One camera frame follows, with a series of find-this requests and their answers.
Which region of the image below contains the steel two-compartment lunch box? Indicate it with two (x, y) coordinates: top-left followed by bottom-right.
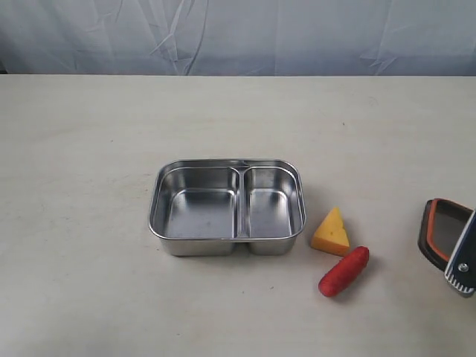
(148, 158), (306, 257)

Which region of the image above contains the yellow cheese wedge toy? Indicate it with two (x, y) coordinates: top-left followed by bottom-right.
(310, 207), (350, 257)

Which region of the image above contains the blue-grey backdrop cloth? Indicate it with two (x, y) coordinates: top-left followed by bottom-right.
(1, 1), (475, 76)

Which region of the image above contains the red sausage toy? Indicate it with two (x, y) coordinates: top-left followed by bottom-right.
(318, 246), (370, 298)

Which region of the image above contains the dark transparent lid orange seal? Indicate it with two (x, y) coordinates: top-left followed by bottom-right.
(417, 198), (473, 271)

